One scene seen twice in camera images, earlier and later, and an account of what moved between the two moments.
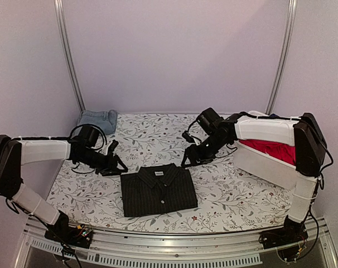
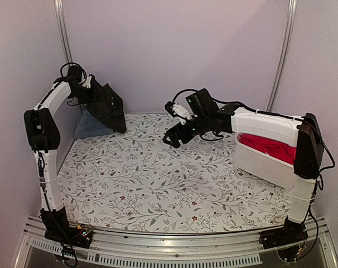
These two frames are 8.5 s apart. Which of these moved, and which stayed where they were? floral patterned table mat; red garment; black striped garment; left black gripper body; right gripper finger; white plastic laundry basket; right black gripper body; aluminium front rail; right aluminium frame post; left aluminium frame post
Moved: right black gripper body; right gripper finger; left black gripper body; black striped garment
Stayed: red garment; floral patterned table mat; left aluminium frame post; white plastic laundry basket; aluminium front rail; right aluminium frame post
